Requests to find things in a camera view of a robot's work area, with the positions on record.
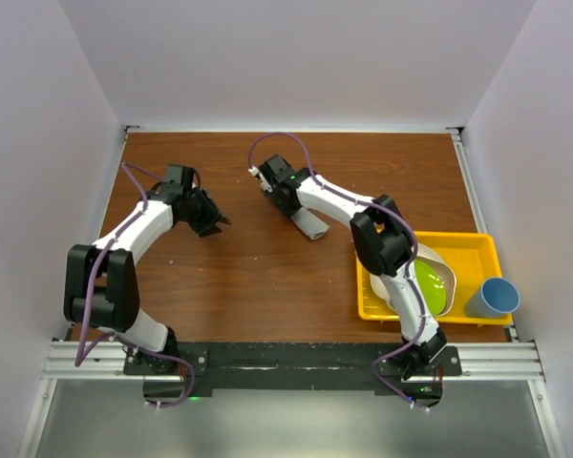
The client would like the grey cloth napkin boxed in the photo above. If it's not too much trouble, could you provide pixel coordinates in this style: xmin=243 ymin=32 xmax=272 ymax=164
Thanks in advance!
xmin=290 ymin=207 xmax=329 ymax=241

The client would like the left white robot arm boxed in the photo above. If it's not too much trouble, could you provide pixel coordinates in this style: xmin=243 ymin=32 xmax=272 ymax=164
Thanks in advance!
xmin=64 ymin=165 xmax=229 ymax=374

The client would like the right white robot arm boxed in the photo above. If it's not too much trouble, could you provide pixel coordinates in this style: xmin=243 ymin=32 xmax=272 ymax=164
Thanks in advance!
xmin=248 ymin=155 xmax=447 ymax=375

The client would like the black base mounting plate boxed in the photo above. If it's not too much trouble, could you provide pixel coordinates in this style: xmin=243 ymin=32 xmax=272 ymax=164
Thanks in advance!
xmin=123 ymin=343 xmax=463 ymax=406

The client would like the beige shell-shaped plate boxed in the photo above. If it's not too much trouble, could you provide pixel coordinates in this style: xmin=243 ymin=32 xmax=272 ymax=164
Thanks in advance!
xmin=368 ymin=242 xmax=458 ymax=317

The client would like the lime green bowl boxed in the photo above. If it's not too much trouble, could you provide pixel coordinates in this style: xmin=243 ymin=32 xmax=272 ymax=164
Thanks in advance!
xmin=414 ymin=260 xmax=448 ymax=316

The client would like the yellow plastic tray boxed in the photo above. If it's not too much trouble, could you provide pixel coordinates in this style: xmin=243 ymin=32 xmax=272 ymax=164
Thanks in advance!
xmin=356 ymin=230 xmax=515 ymax=328

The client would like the blue plastic cup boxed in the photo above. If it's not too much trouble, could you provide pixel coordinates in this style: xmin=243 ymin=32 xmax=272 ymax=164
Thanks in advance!
xmin=465 ymin=277 xmax=521 ymax=319

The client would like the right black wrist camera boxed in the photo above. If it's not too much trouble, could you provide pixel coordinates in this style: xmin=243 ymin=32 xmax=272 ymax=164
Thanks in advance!
xmin=248 ymin=155 xmax=294 ymax=192

